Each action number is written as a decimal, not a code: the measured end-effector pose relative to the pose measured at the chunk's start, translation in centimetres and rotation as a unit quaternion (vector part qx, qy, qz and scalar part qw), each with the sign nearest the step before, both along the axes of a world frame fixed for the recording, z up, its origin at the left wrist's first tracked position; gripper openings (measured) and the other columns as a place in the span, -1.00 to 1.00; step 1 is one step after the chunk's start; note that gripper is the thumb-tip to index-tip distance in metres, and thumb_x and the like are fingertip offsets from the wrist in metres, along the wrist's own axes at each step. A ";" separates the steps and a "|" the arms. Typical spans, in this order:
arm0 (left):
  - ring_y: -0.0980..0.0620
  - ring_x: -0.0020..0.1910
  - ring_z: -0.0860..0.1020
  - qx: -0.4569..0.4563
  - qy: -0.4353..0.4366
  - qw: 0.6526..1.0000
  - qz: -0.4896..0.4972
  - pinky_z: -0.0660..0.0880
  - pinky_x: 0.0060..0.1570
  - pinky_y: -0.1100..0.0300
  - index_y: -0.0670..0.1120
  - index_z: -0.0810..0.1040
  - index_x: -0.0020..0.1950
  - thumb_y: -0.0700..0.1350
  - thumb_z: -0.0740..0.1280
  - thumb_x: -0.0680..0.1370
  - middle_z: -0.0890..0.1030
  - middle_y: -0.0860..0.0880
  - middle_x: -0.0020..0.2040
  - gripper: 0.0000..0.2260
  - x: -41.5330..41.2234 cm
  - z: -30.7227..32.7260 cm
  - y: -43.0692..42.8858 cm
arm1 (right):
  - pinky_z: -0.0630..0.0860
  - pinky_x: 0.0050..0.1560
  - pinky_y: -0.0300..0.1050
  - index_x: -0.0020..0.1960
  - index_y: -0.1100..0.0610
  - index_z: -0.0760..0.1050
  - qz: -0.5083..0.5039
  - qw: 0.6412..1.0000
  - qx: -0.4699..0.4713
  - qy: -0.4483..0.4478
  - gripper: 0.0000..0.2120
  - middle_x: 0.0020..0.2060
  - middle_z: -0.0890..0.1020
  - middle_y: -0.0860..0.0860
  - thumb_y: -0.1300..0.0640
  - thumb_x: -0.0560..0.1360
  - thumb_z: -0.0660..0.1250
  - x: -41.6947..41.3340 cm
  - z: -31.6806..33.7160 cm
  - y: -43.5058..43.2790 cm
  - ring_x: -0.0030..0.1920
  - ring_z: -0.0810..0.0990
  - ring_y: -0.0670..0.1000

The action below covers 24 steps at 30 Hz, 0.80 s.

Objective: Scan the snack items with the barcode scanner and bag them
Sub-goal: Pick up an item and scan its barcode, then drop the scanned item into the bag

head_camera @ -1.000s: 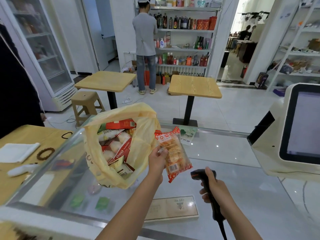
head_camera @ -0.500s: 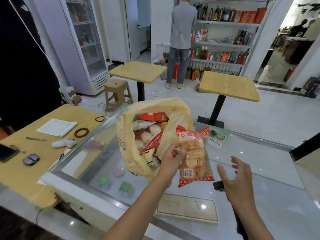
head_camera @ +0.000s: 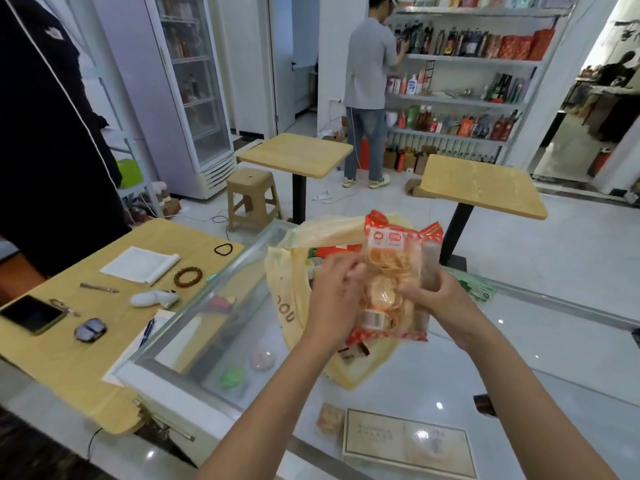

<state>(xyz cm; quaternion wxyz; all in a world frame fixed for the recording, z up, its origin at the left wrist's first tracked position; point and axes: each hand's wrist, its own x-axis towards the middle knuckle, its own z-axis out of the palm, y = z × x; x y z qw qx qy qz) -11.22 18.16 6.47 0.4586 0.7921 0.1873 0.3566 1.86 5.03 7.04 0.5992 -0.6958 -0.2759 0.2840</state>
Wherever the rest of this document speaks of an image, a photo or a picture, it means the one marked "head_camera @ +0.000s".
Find black smartphone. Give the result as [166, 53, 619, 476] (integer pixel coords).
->
[0, 295, 68, 336]

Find small orange packet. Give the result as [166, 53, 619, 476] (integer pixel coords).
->
[316, 402, 346, 436]

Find group of green bottles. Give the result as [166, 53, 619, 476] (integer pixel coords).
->
[485, 73, 526, 104]

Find framed beige certificate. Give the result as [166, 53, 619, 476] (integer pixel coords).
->
[342, 409, 479, 480]

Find white handheld device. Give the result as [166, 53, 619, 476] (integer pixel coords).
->
[130, 290, 180, 310]

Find row of mixed bottles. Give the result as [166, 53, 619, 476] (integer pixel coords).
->
[394, 106, 522, 141]

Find white glass-door fridge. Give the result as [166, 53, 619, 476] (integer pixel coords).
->
[90, 0, 237, 201]

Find metal keyring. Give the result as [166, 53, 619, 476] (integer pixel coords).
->
[49, 298, 81, 318]

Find white folded cloth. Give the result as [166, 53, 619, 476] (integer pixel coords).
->
[100, 246, 181, 286]

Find long wooden counter table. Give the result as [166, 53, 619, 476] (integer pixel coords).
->
[0, 218, 246, 436]

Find square wooden table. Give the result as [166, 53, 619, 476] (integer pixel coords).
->
[236, 133, 354, 225]
[420, 155, 549, 273]

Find row of dark bottles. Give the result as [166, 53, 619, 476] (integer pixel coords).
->
[390, 22, 488, 58]

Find beige plastic stool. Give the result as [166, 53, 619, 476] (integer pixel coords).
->
[226, 168, 284, 232]

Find person's left forearm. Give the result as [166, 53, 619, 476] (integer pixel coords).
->
[195, 331, 362, 480]

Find row of red packets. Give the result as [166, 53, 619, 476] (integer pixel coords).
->
[482, 29, 557, 61]

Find white wall shelf unit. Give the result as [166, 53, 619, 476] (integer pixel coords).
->
[384, 0, 578, 166]

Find black silver computer mouse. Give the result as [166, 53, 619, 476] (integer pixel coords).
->
[74, 318, 108, 343]

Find row of brown boxes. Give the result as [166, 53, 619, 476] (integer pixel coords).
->
[383, 145, 437, 175]

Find green round item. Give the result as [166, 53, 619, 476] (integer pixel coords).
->
[220, 365, 246, 391]

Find glass display counter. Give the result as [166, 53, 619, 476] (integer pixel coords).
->
[115, 220, 640, 480]

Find yellow plastic shopping bag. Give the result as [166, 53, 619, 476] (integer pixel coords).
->
[264, 213, 432, 391]

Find green packet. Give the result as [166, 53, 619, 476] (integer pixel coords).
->
[444, 267, 499, 303]

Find pink round item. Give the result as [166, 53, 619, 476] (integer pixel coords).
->
[250, 347, 276, 371]

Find clear red-trimmed ring snack packet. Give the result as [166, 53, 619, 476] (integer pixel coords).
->
[345, 210, 445, 346]

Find cardboard box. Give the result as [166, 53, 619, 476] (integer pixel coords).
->
[404, 179, 437, 199]

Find dark clothes on rack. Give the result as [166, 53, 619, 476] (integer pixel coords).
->
[560, 50, 640, 145]

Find white paper sheet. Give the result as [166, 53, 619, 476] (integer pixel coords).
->
[102, 310, 176, 386]

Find green plastic bin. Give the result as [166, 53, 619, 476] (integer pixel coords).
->
[116, 159, 144, 190]

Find person's left hand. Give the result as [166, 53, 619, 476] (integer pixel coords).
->
[304, 253, 371, 348]

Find person's right hand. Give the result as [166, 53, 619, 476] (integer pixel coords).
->
[399, 271, 494, 352]

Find brown bead bracelet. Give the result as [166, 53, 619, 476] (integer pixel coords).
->
[173, 266, 203, 288]

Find person's right forearm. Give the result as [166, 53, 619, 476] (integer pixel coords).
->
[452, 321, 622, 480]

